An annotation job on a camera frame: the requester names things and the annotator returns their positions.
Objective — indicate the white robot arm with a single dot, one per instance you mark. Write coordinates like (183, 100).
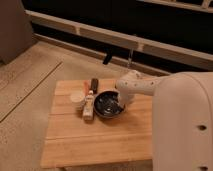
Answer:
(182, 117)

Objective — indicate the dark brown bar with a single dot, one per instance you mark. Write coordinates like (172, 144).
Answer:
(94, 85)

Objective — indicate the orange small stick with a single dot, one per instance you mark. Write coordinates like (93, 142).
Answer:
(86, 87)

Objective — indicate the black table leg bracket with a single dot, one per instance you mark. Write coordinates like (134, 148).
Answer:
(108, 57)

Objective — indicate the grey couch corner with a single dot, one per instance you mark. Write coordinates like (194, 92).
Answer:
(16, 33)

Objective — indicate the white paper cup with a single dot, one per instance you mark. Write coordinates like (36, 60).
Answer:
(77, 99)

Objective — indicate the white rectangular bottle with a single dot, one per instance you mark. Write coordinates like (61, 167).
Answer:
(88, 107)

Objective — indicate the wooden slatted table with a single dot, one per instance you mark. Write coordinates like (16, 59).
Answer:
(72, 142)

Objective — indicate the dark ceramic bowl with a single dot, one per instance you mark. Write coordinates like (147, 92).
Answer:
(106, 105)

